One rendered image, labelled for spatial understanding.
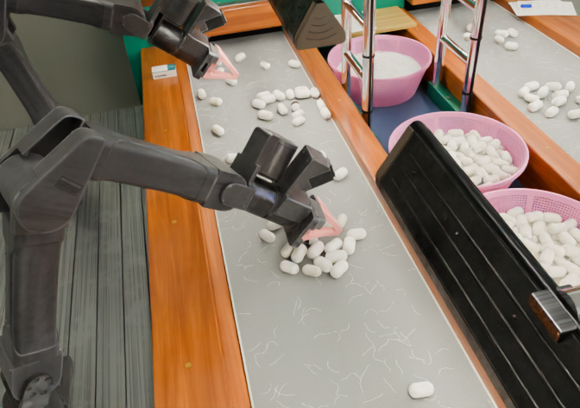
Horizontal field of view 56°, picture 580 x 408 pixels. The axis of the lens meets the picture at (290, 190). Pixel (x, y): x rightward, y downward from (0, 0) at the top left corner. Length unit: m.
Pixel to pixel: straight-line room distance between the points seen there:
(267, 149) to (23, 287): 0.36
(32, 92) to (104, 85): 1.37
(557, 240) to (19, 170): 0.82
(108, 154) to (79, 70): 1.90
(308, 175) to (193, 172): 0.19
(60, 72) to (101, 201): 1.36
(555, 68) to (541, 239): 0.64
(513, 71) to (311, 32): 0.76
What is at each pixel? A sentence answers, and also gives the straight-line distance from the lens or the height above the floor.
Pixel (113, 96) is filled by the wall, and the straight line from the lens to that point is 2.59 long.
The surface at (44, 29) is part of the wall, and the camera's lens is 2.49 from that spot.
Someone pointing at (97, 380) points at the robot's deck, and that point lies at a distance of 0.94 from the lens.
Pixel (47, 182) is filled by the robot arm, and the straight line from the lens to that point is 0.63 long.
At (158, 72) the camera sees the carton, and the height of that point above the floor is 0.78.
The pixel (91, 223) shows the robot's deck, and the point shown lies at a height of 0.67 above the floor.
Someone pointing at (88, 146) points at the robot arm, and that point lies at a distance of 0.63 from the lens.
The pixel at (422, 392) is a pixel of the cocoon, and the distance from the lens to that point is 0.76.
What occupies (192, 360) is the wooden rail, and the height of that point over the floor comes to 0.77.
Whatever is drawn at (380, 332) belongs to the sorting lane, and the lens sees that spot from 0.83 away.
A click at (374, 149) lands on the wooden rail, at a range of 1.12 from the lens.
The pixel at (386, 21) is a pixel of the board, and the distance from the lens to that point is 1.67.
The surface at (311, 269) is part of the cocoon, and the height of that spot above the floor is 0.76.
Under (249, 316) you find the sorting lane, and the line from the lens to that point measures 0.85.
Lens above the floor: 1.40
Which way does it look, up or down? 38 degrees down
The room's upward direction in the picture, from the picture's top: 5 degrees counter-clockwise
